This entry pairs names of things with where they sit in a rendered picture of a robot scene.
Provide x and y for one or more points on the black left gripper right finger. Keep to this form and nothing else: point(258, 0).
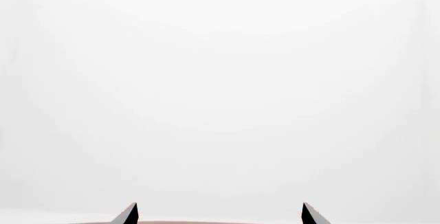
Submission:
point(311, 216)

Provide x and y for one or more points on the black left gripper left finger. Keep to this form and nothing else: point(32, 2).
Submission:
point(129, 216)

